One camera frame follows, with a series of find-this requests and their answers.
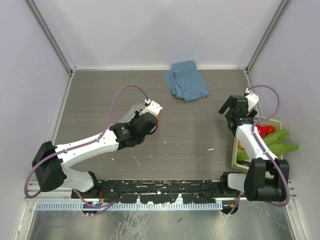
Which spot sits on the clear zip bag orange zipper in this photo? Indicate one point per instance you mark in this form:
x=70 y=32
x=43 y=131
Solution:
x=133 y=113

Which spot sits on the dark brown food item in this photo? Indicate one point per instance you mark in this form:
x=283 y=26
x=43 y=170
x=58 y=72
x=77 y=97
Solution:
x=243 y=163

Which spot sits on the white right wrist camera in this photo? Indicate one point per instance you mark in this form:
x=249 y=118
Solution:
x=252 y=99

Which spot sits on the red tomato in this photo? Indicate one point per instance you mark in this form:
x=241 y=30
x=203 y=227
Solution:
x=269 y=129

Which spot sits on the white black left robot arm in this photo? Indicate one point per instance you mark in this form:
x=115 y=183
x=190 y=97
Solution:
x=52 y=165

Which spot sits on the blue folded cloth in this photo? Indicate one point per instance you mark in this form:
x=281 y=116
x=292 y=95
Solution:
x=185 y=81

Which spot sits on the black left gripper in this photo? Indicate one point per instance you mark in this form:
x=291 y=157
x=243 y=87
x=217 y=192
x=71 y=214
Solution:
x=137 y=115

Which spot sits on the grey slotted cable duct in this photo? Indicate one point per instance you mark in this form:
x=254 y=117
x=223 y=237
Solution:
x=176 y=206

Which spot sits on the red apple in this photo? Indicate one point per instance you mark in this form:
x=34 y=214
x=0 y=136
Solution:
x=261 y=131

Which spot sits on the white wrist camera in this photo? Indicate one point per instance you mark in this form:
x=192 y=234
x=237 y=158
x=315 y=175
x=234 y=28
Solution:
x=252 y=99
x=151 y=107

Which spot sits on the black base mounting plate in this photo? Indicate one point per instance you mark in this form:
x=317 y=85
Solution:
x=161 y=191

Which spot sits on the orange peach fruit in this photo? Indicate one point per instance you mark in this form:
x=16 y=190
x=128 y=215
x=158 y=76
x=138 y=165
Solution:
x=240 y=145

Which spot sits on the green leafy vegetable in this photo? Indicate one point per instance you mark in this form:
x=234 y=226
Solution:
x=275 y=142

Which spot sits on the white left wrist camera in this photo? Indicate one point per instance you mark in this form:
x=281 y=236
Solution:
x=151 y=107

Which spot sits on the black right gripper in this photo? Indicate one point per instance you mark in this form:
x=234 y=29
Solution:
x=225 y=106

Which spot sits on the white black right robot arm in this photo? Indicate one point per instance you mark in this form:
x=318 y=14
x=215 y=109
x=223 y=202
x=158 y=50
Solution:
x=267 y=177

